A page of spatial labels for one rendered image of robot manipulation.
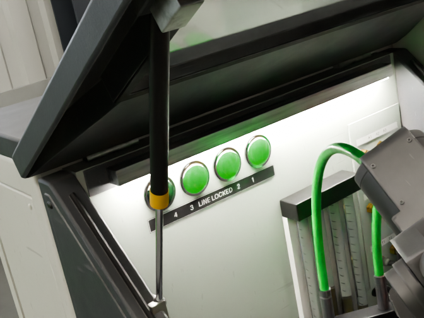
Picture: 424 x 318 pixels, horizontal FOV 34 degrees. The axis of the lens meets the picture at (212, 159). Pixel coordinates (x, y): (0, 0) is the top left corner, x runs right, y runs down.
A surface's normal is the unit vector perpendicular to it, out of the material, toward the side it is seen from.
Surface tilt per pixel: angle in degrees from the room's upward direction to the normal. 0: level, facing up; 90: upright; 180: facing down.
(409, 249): 28
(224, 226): 90
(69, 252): 90
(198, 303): 90
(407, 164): 48
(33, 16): 90
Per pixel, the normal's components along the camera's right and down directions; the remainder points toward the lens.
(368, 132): 0.59, 0.14
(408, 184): -0.42, -0.37
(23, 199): -0.78, 0.33
